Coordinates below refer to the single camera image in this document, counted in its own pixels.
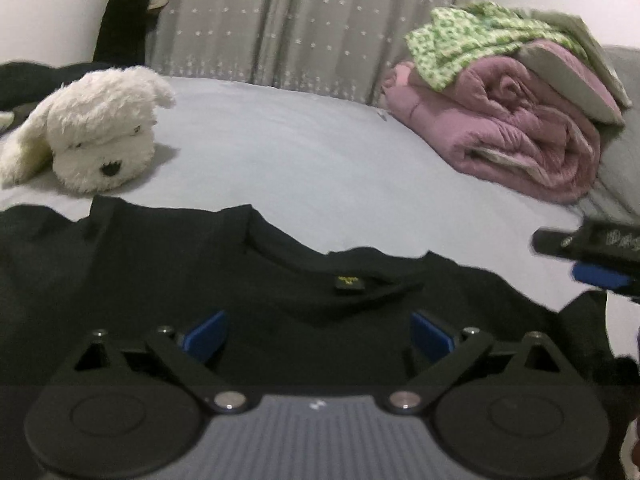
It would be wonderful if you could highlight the white plush dog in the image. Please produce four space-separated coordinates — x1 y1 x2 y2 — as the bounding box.
0 66 177 193

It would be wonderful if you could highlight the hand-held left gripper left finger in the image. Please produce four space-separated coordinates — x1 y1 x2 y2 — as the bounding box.
72 310 248 413

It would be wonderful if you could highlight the white grey pillow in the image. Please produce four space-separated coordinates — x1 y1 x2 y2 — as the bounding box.
530 7 633 108

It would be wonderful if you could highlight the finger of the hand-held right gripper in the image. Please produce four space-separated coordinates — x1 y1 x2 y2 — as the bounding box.
572 262 631 293

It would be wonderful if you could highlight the pink folded quilt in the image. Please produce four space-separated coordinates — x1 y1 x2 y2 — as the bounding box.
382 55 601 206

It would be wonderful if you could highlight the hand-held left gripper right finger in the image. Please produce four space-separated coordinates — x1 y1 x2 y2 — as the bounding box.
386 311 566 415

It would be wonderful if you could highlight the black t-shirt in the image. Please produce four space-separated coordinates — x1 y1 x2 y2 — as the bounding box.
0 195 640 396

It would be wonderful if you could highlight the green patterned cloth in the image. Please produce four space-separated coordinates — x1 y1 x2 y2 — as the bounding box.
405 1 588 92

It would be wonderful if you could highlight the grey star curtain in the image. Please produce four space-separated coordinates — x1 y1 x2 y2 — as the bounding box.
145 0 481 106

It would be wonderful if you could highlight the black crumpled garment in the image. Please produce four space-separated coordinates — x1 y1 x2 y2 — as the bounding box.
0 61 101 111

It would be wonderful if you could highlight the black hanging garment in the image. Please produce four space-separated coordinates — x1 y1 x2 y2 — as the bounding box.
92 0 156 68

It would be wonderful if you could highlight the pink grey pillow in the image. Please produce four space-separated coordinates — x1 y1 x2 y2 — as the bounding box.
517 40 626 126

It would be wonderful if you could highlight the grey padded headboard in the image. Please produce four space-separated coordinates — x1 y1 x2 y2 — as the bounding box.
580 45 640 231

